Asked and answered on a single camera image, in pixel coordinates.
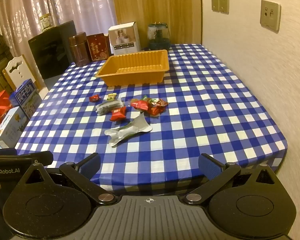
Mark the wooden wardrobe panel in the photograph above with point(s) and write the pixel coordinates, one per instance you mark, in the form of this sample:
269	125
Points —
160	2

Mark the orange plastic tray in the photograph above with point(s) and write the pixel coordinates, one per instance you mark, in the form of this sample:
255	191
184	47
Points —
140	65

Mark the blue milk carton box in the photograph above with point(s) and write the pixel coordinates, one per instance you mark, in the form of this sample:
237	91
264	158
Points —
26	100

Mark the small red foil candy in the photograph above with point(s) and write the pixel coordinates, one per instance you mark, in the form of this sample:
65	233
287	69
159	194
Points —
95	98

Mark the white chair back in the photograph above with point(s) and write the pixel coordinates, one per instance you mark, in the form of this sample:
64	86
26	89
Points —
16	71

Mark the dark red printed pouch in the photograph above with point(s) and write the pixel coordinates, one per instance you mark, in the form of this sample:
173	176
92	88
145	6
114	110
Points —
97	47

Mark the red square snack packet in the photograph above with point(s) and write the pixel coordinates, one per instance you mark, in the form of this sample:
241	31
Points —
118	114

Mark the beige wall socket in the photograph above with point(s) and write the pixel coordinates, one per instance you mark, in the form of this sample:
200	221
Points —
215	3
224	4

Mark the brown metal canister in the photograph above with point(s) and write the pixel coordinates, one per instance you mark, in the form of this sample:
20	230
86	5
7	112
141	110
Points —
79	48

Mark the green glass jar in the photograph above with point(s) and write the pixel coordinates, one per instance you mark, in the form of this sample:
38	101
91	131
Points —
158	36

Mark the light blue milk box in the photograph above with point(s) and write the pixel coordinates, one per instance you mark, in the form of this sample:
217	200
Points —
11	127

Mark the silver snack wrapper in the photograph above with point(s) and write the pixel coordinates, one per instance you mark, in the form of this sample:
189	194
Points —
130	130

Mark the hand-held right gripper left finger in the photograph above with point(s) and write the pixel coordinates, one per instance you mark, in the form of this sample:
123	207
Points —
90	165

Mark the glass jar with gold lid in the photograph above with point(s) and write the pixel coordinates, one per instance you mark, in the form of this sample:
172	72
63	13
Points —
45	23

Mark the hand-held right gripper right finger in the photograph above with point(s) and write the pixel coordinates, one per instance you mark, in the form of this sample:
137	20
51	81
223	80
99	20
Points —
210	167

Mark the long red snack packet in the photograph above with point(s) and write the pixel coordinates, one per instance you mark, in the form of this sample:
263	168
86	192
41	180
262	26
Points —
140	104

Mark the pale patterned curtain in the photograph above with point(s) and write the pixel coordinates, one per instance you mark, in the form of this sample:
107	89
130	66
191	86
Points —
65	2

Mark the blue checked tablecloth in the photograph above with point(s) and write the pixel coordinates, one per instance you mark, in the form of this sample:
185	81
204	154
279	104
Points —
202	110

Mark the yellow green candy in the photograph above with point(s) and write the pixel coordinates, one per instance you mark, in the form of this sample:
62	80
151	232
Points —
112	96

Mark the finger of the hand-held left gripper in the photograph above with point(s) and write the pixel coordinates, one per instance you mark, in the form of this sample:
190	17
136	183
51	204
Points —
2	151
22	158

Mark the grey green seaweed packet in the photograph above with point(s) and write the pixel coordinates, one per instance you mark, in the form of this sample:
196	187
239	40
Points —
108	106

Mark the white product box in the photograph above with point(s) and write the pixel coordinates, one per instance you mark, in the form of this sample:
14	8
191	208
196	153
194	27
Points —
125	38

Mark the black glossy appliance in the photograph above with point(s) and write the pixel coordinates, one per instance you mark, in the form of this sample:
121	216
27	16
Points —
51	50

